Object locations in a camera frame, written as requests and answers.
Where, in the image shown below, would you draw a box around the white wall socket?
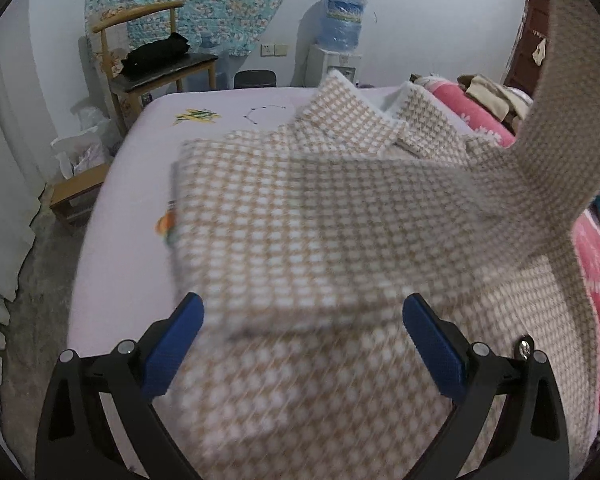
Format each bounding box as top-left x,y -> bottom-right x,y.
260,44 -> 288,58

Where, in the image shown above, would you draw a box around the light pink bed sheet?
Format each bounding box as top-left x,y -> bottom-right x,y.
66,84 -> 496,480

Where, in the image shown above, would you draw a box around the brown wooden door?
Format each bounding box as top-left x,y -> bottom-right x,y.
504,0 -> 550,96

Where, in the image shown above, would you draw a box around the black bin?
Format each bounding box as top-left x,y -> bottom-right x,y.
234,70 -> 277,90

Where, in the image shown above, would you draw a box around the beige white checkered coat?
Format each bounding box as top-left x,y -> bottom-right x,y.
160,0 -> 600,479

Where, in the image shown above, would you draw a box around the small wooden stool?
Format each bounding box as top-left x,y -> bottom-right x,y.
50,164 -> 110,232

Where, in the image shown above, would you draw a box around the white plastic bags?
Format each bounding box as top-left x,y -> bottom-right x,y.
50,106 -> 121,180

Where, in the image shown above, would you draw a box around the wooden chair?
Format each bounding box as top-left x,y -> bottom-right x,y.
92,0 -> 218,133

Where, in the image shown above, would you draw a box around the white water dispenser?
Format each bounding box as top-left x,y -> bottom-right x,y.
304,44 -> 362,88

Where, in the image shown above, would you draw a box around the beige clothes pile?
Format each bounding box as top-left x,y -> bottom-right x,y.
457,75 -> 533,122

